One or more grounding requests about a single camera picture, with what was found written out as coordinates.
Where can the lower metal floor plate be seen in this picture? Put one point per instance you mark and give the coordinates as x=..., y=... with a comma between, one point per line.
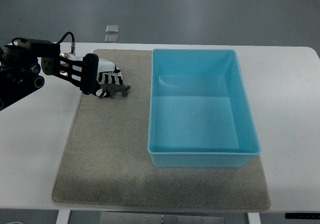
x=111, y=38

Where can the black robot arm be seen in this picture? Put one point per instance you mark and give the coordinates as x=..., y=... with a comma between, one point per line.
x=24, y=59

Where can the brown toy hippo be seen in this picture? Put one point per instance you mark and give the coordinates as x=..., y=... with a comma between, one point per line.
x=112, y=89

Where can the metal floor plate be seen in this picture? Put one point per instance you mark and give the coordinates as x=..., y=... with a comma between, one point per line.
x=112, y=29
x=111, y=38

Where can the blue plastic box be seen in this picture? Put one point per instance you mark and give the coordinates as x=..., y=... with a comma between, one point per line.
x=199, y=111

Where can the grey metal table crossbar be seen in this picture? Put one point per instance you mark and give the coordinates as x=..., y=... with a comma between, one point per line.
x=125, y=217

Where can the grey felt mat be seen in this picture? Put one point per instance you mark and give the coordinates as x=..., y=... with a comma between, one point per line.
x=106, y=163

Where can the upper metal floor plate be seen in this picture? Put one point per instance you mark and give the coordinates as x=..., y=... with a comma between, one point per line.
x=112, y=29

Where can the black white robotic hand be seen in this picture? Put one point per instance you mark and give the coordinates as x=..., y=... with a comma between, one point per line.
x=108, y=73

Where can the black table control panel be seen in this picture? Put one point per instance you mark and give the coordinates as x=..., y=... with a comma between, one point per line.
x=302, y=215

